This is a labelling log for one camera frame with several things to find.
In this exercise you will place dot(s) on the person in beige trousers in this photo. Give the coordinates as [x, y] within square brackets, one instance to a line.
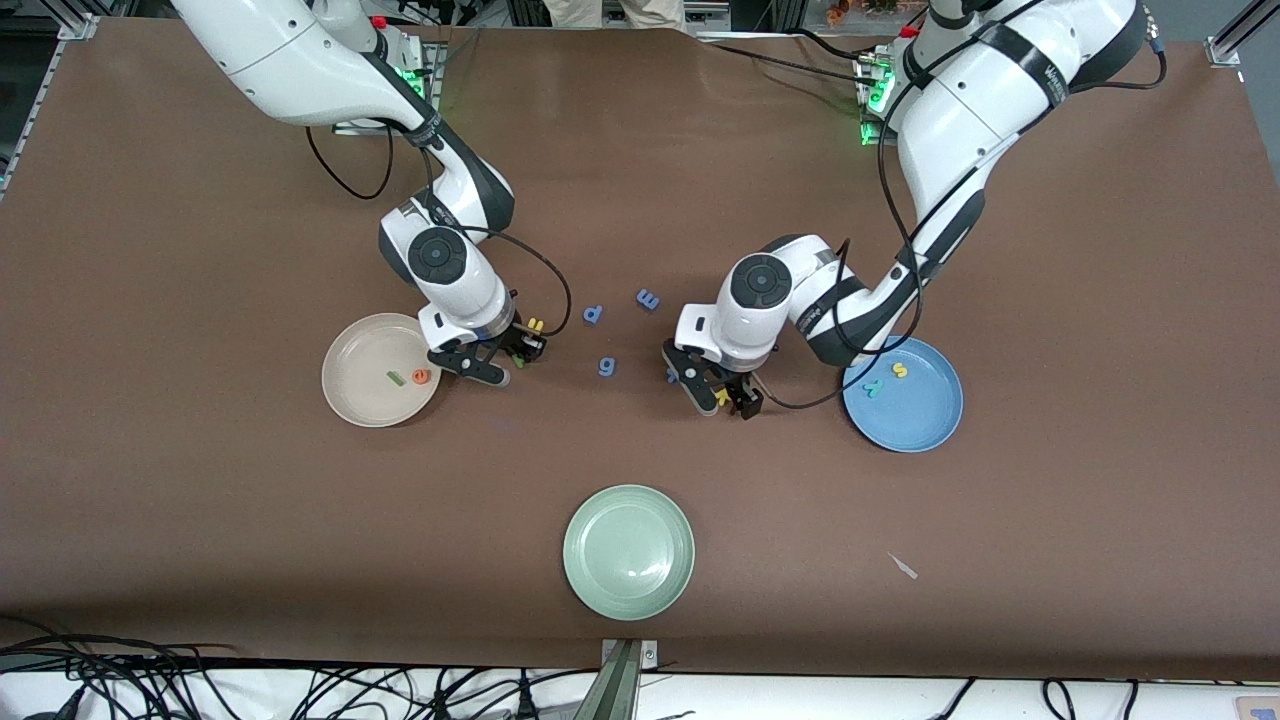
[610, 12]

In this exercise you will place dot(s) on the blue foam letter m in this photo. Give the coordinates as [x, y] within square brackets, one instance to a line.
[648, 299]

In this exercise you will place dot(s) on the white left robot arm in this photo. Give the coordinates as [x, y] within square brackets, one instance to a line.
[760, 282]

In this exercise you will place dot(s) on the orange background object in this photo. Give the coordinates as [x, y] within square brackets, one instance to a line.
[838, 10]

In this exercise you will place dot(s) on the grey metal post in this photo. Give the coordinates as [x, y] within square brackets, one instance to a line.
[612, 690]

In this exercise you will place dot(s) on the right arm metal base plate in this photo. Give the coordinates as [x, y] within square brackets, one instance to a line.
[438, 60]

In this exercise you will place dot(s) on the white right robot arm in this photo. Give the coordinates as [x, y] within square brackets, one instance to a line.
[437, 255]

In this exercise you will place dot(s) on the torn grey tape scrap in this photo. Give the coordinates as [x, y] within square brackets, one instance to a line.
[903, 566]

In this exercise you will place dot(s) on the silver bracket plate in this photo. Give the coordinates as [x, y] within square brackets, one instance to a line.
[648, 655]

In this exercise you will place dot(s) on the aluminium table frame rail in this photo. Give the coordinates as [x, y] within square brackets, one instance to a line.
[1222, 50]
[80, 27]

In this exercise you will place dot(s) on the blue plate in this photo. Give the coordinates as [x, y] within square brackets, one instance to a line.
[915, 420]

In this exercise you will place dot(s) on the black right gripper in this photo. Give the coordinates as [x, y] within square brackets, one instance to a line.
[516, 341]

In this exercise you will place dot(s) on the beige brown plate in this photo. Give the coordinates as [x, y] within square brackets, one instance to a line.
[365, 385]

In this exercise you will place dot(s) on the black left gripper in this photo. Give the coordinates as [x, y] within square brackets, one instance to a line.
[742, 391]

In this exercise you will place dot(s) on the tan cardboard box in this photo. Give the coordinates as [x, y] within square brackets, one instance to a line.
[1258, 710]

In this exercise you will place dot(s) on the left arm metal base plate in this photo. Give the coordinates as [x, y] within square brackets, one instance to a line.
[870, 140]

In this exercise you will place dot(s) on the pale green plate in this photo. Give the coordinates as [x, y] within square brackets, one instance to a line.
[628, 552]

